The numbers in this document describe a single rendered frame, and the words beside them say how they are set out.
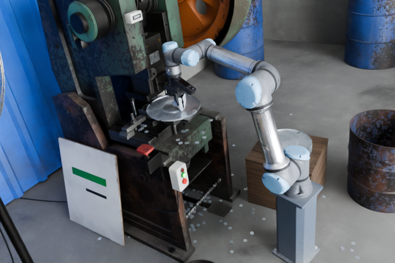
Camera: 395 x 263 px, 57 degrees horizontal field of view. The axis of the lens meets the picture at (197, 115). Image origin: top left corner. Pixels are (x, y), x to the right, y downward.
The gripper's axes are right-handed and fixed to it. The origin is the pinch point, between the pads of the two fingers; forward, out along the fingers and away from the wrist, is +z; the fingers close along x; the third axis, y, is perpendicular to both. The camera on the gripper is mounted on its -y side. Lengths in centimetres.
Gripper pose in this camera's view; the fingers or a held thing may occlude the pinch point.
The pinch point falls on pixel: (183, 109)
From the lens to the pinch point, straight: 188.6
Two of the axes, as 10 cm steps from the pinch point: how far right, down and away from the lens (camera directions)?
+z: 1.2, 8.8, 4.7
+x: -5.6, 4.5, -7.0
